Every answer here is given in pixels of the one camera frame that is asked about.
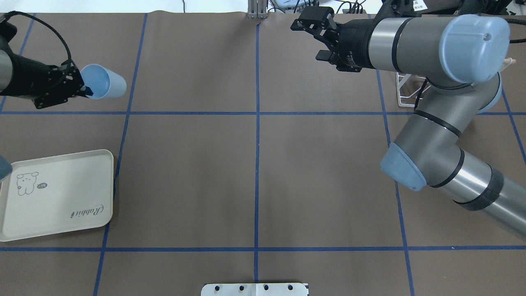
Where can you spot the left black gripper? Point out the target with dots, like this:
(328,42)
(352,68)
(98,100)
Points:
(29,76)

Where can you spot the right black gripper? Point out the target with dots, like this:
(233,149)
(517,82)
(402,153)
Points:
(356,41)

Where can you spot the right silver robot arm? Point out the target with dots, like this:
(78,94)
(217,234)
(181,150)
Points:
(461,59)

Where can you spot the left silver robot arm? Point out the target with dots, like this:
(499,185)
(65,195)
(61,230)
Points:
(8,31)

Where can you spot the cream plastic tray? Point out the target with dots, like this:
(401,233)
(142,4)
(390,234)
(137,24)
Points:
(53,195)

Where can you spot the aluminium frame post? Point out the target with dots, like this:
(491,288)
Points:
(257,9)

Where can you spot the white wire cup rack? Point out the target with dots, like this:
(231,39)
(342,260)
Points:
(408,89)

